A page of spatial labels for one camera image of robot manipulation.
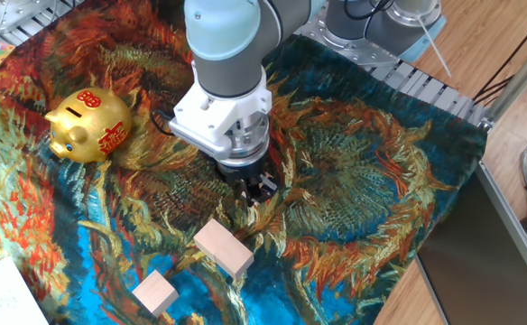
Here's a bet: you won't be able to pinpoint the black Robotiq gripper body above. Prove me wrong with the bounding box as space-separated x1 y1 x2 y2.
216 157 270 187

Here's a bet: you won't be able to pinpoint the aluminium frame post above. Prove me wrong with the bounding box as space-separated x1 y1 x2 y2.
478 27 527 133

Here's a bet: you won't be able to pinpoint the sunflower painting tablecloth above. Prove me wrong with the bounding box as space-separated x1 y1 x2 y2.
0 0 489 325

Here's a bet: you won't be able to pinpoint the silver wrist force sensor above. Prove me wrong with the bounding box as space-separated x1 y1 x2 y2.
217 112 272 169

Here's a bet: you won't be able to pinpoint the dark flat panel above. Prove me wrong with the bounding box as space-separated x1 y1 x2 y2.
415 171 527 325

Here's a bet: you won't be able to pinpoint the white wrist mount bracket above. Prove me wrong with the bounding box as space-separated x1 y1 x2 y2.
168 67 273 159

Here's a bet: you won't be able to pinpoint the silver panel frame rail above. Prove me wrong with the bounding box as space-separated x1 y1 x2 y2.
474 160 527 297

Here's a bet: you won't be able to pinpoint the black floor cables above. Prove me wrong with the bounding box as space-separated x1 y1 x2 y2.
472 7 527 106

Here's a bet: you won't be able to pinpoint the white paper sheet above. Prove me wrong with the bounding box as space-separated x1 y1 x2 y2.
0 255 51 325

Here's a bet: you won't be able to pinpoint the white cable tie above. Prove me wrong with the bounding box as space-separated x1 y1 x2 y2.
415 15 453 79

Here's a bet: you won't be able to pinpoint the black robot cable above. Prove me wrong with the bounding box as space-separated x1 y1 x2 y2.
149 0 395 136

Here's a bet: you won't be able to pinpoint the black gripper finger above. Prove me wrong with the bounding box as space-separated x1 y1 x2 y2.
240 178 263 207
258 173 279 198

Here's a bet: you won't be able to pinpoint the yellow doll head toy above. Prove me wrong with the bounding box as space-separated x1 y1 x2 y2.
44 87 134 164

